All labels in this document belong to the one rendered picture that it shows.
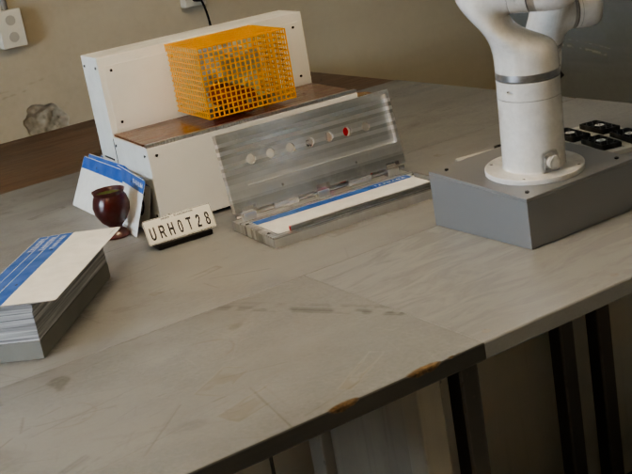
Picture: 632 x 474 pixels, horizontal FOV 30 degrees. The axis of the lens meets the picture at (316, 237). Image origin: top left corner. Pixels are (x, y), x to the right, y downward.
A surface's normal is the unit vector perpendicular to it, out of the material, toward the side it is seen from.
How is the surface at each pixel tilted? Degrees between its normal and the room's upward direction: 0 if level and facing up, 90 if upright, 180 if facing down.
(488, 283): 0
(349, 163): 79
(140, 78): 90
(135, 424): 0
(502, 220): 90
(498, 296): 0
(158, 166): 90
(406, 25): 90
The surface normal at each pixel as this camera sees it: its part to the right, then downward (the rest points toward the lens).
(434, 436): 0.54, 0.17
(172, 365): -0.16, -0.94
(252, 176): 0.43, 0.00
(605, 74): -0.83, 0.29
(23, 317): -0.12, 0.32
